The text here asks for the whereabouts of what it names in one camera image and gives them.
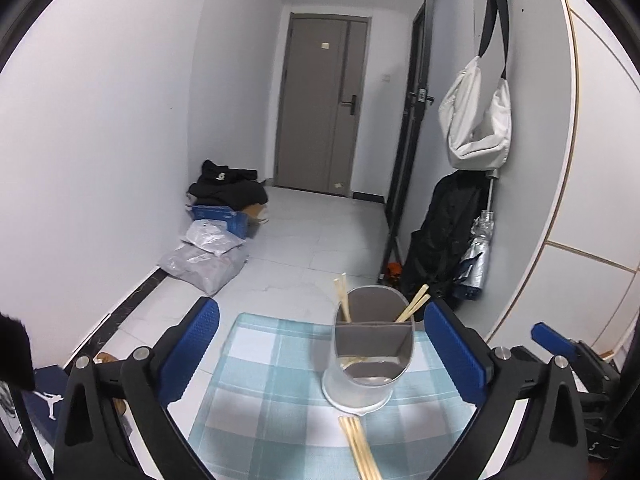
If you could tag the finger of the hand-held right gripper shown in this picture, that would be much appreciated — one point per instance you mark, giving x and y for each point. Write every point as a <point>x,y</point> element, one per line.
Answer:
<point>550,336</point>

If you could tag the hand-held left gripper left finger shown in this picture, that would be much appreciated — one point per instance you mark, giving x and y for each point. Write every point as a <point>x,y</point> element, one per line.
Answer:
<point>192,347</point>

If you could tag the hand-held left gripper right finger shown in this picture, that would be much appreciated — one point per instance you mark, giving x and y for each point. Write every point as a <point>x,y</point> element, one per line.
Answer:
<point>452,350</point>

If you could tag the grey utensil holder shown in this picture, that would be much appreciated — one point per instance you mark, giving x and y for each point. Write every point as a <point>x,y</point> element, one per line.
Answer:
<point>365,385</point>

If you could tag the white shoulder bag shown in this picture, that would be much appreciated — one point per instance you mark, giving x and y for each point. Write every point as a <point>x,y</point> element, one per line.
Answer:
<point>475,130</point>

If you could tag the grey plastic parcel bag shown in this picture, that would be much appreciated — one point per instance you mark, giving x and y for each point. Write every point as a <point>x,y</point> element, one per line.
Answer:
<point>205,270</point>

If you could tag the brown suede shoe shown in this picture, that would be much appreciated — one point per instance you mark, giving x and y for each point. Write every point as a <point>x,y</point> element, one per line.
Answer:
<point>107,358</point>

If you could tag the teal checked tablecloth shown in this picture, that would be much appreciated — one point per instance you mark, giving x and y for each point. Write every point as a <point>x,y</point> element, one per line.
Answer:
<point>275,385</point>

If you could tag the silver folded umbrella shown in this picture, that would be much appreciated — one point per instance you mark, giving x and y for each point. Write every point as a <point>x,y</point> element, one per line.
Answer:
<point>477,260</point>

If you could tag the small orange item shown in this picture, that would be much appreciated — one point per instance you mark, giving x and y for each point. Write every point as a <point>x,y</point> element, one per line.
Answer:
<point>394,271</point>

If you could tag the black backpack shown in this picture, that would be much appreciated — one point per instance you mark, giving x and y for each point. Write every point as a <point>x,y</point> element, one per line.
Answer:
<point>440,245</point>

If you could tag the white plastic parcel bag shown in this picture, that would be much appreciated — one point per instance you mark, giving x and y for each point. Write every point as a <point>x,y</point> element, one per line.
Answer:
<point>212,237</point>

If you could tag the blue box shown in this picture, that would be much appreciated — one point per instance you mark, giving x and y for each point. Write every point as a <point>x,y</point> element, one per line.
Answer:
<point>220,217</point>

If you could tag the brown cardboard box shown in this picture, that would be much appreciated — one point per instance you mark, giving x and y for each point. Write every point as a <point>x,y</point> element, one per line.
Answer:
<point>257,212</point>

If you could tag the navy shoe box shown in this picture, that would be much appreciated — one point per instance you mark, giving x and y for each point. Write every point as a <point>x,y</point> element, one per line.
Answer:
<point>42,400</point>

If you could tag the pile of black clothes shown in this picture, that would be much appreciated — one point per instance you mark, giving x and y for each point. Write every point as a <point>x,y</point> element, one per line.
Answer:
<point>227,185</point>

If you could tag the grey door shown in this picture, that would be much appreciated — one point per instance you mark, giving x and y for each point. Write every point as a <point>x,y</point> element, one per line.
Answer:
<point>320,110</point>

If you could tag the black metal door frame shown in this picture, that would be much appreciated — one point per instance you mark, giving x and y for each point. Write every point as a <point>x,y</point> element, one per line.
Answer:
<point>415,110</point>

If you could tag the metal frame latch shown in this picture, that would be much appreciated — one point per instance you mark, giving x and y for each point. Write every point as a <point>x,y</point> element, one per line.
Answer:
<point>423,96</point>

